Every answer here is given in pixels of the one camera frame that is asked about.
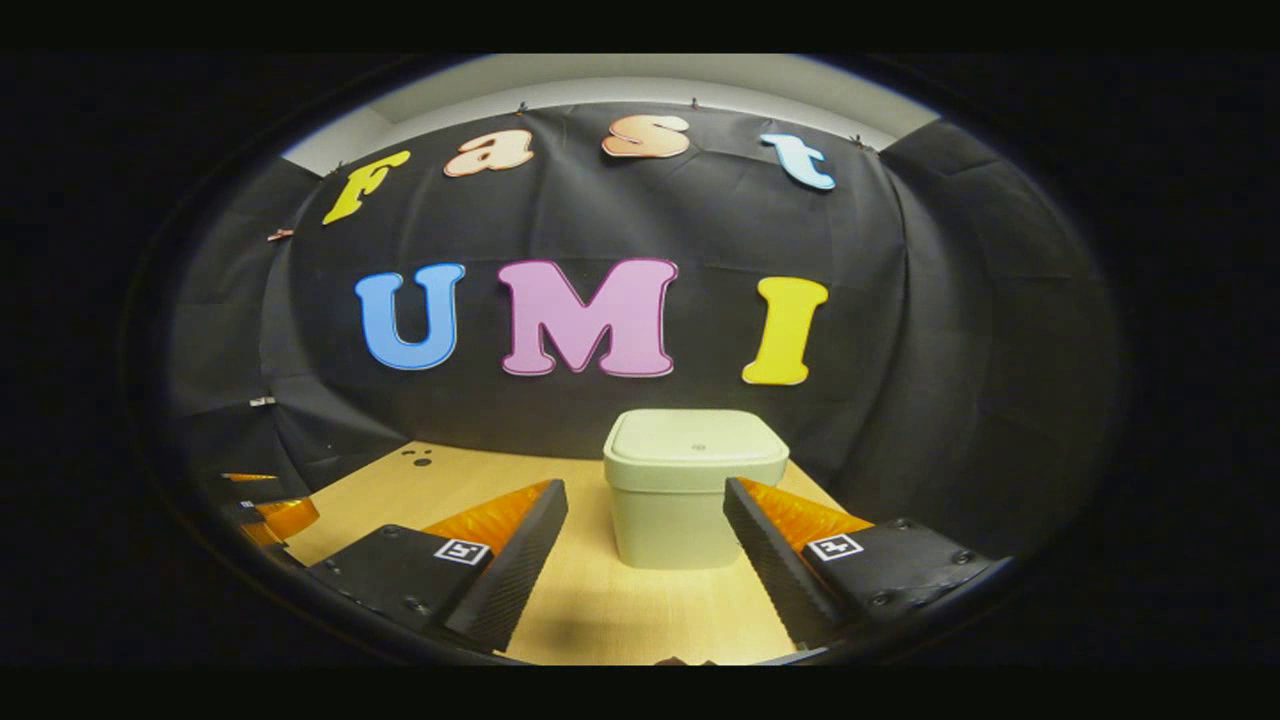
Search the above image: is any wooden desktop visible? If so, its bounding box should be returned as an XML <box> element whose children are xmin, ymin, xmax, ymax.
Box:
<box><xmin>285</xmin><ymin>440</ymin><xmax>851</xmax><ymax>666</ymax></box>

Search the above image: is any black backdrop cloth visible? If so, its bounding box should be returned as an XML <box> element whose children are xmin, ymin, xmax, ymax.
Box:
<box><xmin>165</xmin><ymin>100</ymin><xmax>1121</xmax><ymax>561</ymax></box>

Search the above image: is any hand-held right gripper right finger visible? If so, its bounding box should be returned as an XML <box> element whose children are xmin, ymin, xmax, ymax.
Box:
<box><xmin>722</xmin><ymin>476</ymin><xmax>1001</xmax><ymax>649</ymax></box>

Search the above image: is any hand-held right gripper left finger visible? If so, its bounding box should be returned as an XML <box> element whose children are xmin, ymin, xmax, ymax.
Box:
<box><xmin>305</xmin><ymin>478</ymin><xmax>569</xmax><ymax>653</ymax></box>

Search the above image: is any green desktop garbage bin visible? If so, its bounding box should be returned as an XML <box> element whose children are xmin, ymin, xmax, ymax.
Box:
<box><xmin>603</xmin><ymin>408</ymin><xmax>791</xmax><ymax>571</ymax></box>

